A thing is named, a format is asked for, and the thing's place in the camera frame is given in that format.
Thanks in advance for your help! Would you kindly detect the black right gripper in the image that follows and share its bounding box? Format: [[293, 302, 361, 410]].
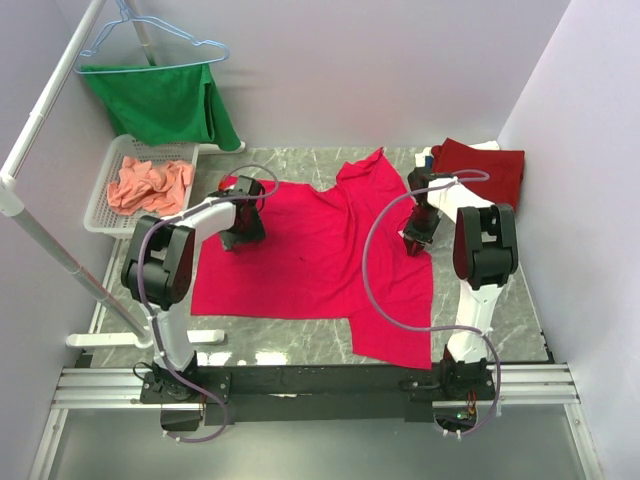
[[403, 204, 441, 255]]

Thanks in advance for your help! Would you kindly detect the pink-red t-shirt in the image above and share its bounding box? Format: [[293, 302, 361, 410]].
[[191, 149, 434, 369]]

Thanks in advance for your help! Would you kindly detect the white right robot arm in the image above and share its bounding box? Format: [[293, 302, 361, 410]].
[[402, 166, 518, 399]]

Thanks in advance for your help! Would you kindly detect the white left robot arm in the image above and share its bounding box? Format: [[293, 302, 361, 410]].
[[121, 175, 267, 402]]

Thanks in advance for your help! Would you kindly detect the dark red folded t-shirt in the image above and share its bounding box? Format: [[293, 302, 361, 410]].
[[431, 138, 525, 210]]

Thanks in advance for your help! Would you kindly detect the salmon orange t-shirt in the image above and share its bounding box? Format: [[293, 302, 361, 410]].
[[107, 156, 195, 216]]

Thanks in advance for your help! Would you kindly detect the green hanging t-shirt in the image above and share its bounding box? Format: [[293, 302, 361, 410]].
[[81, 64, 241, 151]]

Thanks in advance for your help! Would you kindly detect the white plastic laundry basket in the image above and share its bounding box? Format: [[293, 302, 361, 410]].
[[84, 135, 199, 238]]

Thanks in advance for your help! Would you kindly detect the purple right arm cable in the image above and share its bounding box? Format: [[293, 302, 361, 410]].
[[362, 168, 502, 439]]

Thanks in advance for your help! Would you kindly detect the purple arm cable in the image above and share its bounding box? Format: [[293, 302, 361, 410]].
[[137, 164, 281, 444], [362, 168, 502, 439]]

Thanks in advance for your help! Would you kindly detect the aluminium rail frame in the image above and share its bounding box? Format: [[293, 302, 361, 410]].
[[30, 363, 604, 479]]

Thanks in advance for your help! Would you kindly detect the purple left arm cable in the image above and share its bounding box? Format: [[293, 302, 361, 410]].
[[137, 164, 281, 444]]

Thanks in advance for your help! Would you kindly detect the light blue wire hanger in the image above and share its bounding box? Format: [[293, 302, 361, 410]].
[[74, 1, 231, 75]]

